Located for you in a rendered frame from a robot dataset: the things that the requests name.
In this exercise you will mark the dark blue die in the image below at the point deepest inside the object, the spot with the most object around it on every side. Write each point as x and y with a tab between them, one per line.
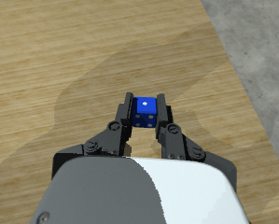
144	112

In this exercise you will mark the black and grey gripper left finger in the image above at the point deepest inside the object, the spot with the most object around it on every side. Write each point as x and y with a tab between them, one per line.
117	133

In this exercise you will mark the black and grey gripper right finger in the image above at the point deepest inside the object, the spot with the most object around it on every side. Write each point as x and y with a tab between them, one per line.
177	146

